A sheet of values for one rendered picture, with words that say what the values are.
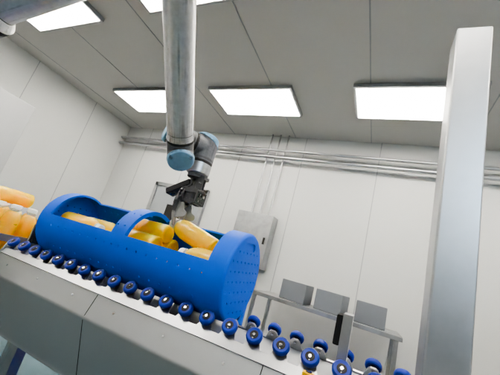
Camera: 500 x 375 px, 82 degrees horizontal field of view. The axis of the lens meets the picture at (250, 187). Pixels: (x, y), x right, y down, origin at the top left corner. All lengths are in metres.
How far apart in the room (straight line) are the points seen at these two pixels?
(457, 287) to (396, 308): 3.70
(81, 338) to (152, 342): 0.29
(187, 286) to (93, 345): 0.37
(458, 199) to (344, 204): 3.90
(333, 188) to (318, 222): 0.58
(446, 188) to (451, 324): 0.22
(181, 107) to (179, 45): 0.17
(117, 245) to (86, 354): 0.34
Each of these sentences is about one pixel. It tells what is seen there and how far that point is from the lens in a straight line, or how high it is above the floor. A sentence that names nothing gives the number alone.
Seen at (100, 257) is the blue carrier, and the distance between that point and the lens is 1.16.
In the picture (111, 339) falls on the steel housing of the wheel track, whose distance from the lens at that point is 1.07.
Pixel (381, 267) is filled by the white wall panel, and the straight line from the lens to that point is 4.28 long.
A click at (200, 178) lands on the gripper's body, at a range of 1.12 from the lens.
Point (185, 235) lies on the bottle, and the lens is 1.06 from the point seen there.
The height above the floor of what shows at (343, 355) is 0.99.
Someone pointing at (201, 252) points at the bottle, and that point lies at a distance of 0.96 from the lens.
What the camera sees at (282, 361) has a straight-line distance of 0.84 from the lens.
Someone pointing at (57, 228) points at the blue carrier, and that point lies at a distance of 1.34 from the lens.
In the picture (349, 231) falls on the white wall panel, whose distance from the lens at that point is 4.36.
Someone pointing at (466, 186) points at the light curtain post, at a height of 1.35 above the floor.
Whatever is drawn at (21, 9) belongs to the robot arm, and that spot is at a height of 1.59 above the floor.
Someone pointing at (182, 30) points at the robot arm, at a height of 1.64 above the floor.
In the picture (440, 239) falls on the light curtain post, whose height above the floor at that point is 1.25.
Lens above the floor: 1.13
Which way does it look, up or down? 15 degrees up
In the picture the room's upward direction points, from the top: 16 degrees clockwise
